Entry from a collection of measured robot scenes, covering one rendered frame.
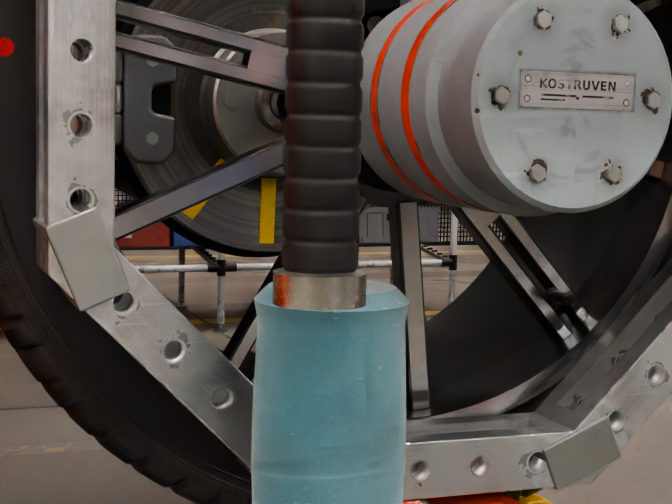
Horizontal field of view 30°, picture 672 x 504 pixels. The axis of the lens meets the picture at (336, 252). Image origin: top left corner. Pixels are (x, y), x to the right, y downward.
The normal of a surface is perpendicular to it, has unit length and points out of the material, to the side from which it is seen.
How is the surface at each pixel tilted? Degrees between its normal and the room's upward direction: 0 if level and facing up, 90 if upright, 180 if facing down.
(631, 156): 90
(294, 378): 87
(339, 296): 90
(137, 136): 90
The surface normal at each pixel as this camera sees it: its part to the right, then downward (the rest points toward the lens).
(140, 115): 0.34, 0.11
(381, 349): 0.63, 0.05
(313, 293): -0.15, 0.11
